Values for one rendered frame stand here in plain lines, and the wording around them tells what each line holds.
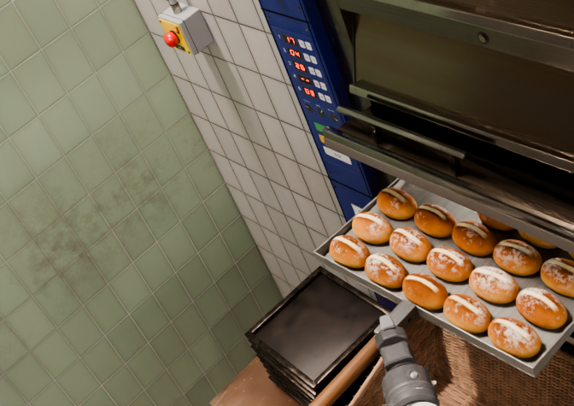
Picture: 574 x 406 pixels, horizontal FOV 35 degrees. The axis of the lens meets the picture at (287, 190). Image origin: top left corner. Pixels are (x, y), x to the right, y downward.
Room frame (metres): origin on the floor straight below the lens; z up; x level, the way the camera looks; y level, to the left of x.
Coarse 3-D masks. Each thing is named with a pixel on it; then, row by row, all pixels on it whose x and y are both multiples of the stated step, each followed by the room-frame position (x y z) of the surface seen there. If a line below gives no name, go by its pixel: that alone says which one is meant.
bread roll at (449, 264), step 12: (432, 252) 1.22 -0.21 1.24; (444, 252) 1.20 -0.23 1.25; (456, 252) 1.19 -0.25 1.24; (432, 264) 1.20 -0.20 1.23; (444, 264) 1.18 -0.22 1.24; (456, 264) 1.16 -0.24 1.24; (468, 264) 1.16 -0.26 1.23; (444, 276) 1.17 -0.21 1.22; (456, 276) 1.15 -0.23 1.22; (468, 276) 1.15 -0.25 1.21
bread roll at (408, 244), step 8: (392, 232) 1.32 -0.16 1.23; (400, 232) 1.30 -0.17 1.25; (408, 232) 1.29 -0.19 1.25; (416, 232) 1.28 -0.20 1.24; (392, 240) 1.30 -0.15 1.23; (400, 240) 1.28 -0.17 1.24; (408, 240) 1.27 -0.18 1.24; (416, 240) 1.26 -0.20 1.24; (424, 240) 1.26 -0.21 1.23; (392, 248) 1.29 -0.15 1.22; (400, 248) 1.27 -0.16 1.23; (408, 248) 1.26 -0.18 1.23; (416, 248) 1.25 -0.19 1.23; (424, 248) 1.25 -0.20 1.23; (400, 256) 1.27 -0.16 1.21; (408, 256) 1.25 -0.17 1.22; (416, 256) 1.25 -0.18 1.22; (424, 256) 1.24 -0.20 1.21
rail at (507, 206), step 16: (336, 128) 1.46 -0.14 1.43; (352, 144) 1.39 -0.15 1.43; (368, 144) 1.37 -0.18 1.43; (384, 160) 1.32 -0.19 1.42; (400, 160) 1.28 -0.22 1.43; (432, 176) 1.21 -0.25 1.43; (448, 176) 1.19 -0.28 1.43; (464, 192) 1.14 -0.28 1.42; (480, 192) 1.12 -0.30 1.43; (496, 208) 1.08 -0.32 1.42; (512, 208) 1.05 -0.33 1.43; (528, 208) 1.04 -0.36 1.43; (544, 224) 0.99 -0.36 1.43; (560, 224) 0.98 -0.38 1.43
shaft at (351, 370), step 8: (368, 344) 1.08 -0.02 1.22; (376, 344) 1.08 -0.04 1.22; (360, 352) 1.08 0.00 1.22; (368, 352) 1.07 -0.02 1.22; (376, 352) 1.07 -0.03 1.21; (352, 360) 1.07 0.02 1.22; (360, 360) 1.06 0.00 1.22; (368, 360) 1.06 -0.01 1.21; (344, 368) 1.06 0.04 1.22; (352, 368) 1.05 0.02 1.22; (360, 368) 1.05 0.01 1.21; (336, 376) 1.05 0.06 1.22; (344, 376) 1.04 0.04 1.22; (352, 376) 1.04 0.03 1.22; (336, 384) 1.03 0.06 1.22; (344, 384) 1.03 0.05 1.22; (320, 392) 1.03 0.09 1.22; (328, 392) 1.02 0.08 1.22; (336, 392) 1.02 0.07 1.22; (320, 400) 1.01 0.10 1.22; (328, 400) 1.01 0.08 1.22; (336, 400) 1.01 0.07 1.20
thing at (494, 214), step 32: (352, 128) 1.47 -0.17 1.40; (416, 128) 1.40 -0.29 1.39; (448, 128) 1.36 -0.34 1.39; (416, 160) 1.29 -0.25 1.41; (448, 160) 1.26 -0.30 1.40; (480, 160) 1.23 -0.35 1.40; (512, 160) 1.20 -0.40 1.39; (448, 192) 1.18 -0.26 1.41; (512, 192) 1.11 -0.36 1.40; (544, 192) 1.09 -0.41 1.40; (512, 224) 1.05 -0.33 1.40
